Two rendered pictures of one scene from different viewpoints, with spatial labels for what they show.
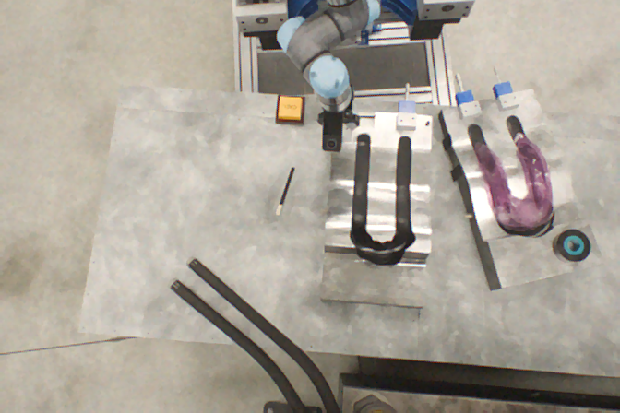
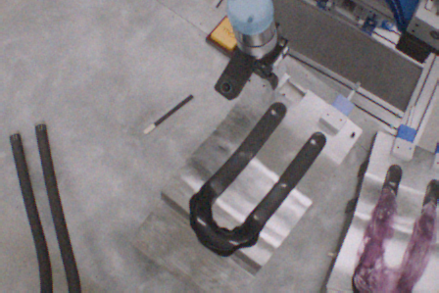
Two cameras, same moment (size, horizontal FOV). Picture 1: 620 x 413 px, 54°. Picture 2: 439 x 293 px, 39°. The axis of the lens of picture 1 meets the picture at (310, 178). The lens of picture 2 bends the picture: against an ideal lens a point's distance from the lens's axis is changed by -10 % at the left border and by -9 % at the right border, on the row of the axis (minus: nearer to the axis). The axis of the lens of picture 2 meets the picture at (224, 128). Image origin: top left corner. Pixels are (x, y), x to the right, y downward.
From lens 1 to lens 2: 30 cm
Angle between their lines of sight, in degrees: 7
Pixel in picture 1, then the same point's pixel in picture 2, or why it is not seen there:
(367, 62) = (361, 51)
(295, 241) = (144, 171)
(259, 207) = (132, 115)
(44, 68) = not seen: outside the picture
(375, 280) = (192, 259)
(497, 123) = (419, 180)
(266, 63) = not seen: outside the picture
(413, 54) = (407, 73)
